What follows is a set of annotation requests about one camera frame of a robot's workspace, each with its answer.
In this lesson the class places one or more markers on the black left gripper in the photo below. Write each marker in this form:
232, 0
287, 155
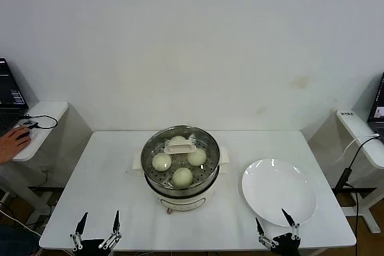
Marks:
91, 248

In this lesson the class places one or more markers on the cream electric cooking pot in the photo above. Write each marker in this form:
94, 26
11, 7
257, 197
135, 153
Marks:
183, 203

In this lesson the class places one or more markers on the white steamed baozi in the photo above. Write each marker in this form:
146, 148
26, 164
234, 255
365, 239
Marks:
177, 139
182, 177
162, 162
197, 157

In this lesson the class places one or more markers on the black computer mouse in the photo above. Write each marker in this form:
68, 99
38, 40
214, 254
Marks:
22, 135

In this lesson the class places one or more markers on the dark blue trouser leg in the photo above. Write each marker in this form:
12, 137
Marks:
15, 242

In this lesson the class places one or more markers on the bare person hand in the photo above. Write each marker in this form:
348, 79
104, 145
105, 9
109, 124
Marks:
13, 146

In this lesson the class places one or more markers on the black laptop dark screen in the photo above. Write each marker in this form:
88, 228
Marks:
378, 103

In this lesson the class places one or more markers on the stainless steel steamer basket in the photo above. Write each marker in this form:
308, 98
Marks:
180, 191

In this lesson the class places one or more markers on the black laptop pink windows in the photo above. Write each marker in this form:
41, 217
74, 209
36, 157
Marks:
10, 94

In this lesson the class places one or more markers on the black dongle white label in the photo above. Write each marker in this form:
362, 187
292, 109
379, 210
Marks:
28, 124

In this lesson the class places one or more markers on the white round plate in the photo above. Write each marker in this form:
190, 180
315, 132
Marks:
279, 193

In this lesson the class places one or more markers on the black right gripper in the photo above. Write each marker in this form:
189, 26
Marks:
285, 245

